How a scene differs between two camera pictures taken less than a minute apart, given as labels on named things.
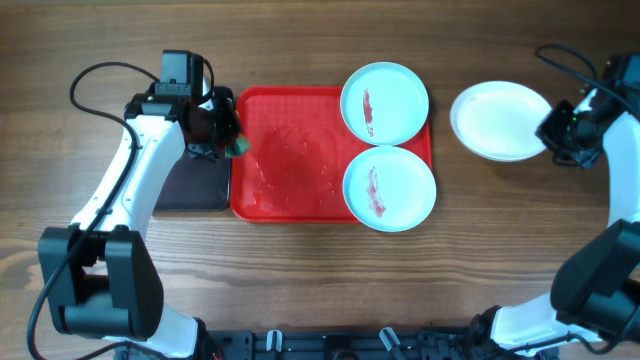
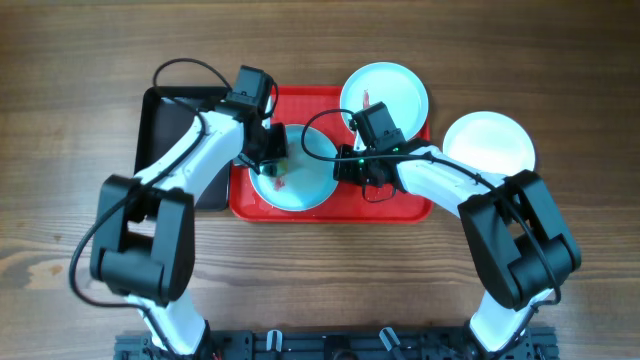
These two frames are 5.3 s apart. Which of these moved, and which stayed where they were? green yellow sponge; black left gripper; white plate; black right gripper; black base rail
Moved: white plate; black right gripper; green yellow sponge; black left gripper
Stayed: black base rail
